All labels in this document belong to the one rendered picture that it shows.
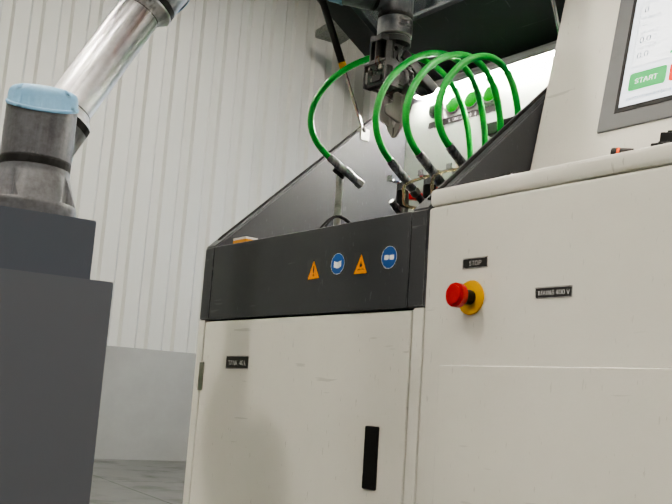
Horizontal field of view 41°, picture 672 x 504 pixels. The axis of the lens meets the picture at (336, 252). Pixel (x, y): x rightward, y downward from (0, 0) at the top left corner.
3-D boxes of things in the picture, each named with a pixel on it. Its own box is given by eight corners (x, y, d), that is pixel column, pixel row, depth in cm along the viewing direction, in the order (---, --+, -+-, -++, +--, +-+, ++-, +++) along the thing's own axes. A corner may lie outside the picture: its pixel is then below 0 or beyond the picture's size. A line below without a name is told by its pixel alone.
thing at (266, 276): (208, 319, 191) (214, 246, 193) (225, 321, 193) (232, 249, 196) (406, 308, 142) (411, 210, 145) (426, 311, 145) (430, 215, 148)
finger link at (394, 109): (377, 132, 184) (379, 89, 185) (398, 139, 187) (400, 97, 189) (387, 129, 181) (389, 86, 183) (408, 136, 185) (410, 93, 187)
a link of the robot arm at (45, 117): (-5, 148, 142) (6, 68, 145) (-1, 167, 155) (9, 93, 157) (73, 159, 146) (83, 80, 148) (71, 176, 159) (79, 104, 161)
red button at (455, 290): (438, 312, 131) (440, 277, 132) (457, 315, 133) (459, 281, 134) (464, 311, 127) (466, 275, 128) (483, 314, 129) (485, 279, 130)
